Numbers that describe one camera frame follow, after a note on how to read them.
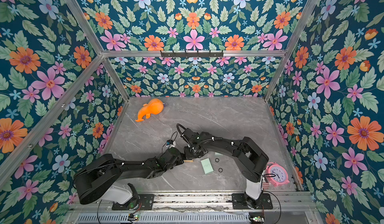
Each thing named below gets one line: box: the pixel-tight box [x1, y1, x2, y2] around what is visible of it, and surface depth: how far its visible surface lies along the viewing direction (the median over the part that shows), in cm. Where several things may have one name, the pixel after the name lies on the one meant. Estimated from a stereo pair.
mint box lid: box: [200, 157, 214, 175], surface depth 85 cm
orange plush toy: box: [135, 98, 164, 123], surface depth 109 cm
